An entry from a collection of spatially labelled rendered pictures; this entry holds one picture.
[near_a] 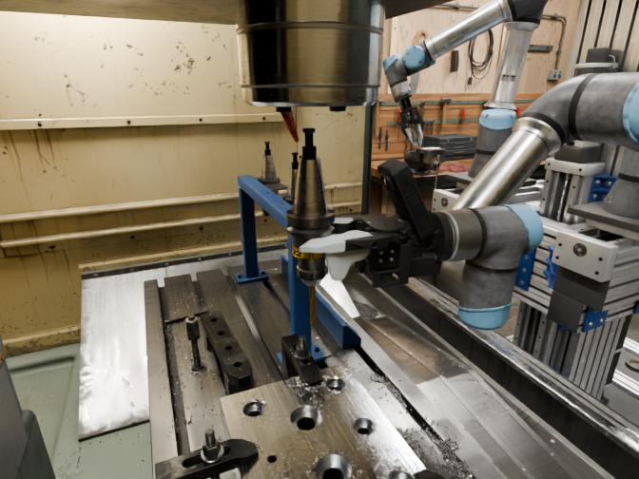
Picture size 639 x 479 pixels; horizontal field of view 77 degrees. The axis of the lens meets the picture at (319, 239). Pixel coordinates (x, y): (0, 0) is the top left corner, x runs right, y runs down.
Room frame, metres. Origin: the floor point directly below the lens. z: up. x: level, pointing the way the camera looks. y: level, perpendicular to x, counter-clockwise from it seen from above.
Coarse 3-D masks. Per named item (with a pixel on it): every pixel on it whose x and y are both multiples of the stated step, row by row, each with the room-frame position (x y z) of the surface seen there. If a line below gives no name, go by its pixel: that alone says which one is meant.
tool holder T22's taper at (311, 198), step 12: (300, 168) 0.48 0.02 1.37; (312, 168) 0.48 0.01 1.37; (300, 180) 0.48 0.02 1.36; (312, 180) 0.47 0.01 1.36; (300, 192) 0.47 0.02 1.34; (312, 192) 0.47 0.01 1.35; (324, 192) 0.48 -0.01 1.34; (300, 204) 0.47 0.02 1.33; (312, 204) 0.47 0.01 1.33; (324, 204) 0.48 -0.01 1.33; (300, 216) 0.47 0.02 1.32; (312, 216) 0.47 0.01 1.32
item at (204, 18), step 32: (0, 0) 0.57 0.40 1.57; (32, 0) 0.57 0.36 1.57; (64, 0) 0.57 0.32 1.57; (96, 0) 0.57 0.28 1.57; (128, 0) 0.57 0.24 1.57; (160, 0) 0.57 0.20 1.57; (192, 0) 0.57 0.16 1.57; (224, 0) 0.57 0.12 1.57; (416, 0) 0.57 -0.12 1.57; (448, 0) 0.57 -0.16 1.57
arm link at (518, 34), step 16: (528, 16) 1.51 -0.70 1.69; (512, 32) 1.55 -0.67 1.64; (528, 32) 1.53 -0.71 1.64; (512, 48) 1.54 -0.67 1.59; (528, 48) 1.55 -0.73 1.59; (512, 64) 1.54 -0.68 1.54; (496, 80) 1.57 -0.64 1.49; (512, 80) 1.54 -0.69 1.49; (496, 96) 1.55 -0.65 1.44; (512, 96) 1.54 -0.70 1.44
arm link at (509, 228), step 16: (480, 208) 0.56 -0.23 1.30; (496, 208) 0.56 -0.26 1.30; (512, 208) 0.56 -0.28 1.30; (528, 208) 0.57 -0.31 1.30; (480, 224) 0.52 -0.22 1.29; (496, 224) 0.53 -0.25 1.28; (512, 224) 0.53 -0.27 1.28; (528, 224) 0.54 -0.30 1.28; (496, 240) 0.52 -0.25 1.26; (512, 240) 0.53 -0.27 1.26; (528, 240) 0.54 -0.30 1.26; (480, 256) 0.53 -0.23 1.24; (496, 256) 0.53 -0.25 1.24; (512, 256) 0.53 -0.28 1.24
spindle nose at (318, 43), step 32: (256, 0) 0.43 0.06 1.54; (288, 0) 0.41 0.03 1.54; (320, 0) 0.41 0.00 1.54; (352, 0) 0.42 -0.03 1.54; (384, 0) 0.46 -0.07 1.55; (256, 32) 0.43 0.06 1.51; (288, 32) 0.41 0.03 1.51; (320, 32) 0.41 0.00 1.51; (352, 32) 0.42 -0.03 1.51; (256, 64) 0.43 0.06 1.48; (288, 64) 0.41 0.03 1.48; (320, 64) 0.41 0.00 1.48; (352, 64) 0.42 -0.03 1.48; (256, 96) 0.43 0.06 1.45; (288, 96) 0.41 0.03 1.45; (320, 96) 0.41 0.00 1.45; (352, 96) 0.42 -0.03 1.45
